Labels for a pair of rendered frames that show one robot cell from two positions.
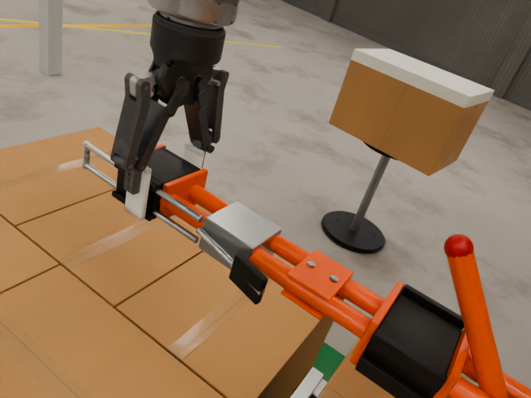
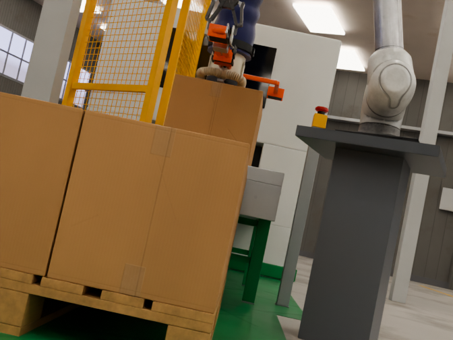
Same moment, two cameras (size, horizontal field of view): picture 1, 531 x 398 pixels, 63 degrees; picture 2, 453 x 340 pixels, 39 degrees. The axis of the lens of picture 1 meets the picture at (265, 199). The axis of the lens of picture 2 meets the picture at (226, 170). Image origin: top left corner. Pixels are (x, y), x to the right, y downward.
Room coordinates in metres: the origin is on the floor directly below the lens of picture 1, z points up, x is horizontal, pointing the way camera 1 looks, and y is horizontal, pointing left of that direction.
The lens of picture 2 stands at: (1.31, 2.53, 0.35)
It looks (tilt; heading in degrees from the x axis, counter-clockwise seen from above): 5 degrees up; 248
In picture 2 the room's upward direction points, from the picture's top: 12 degrees clockwise
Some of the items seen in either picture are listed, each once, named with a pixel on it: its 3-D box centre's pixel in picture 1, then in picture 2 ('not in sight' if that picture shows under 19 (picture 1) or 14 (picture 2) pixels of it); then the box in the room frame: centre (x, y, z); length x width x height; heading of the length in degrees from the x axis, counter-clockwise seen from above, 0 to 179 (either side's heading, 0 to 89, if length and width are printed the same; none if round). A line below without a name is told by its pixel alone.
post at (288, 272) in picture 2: not in sight; (301, 209); (-0.35, -0.39, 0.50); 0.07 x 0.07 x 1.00; 65
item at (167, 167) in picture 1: (162, 179); (218, 34); (0.48, 0.13, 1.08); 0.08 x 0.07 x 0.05; 64
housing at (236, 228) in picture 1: (240, 238); (220, 44); (0.41, 0.02, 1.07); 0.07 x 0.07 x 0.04; 64
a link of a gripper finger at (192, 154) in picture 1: (190, 170); not in sight; (0.50, 0.11, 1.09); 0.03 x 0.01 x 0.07; 63
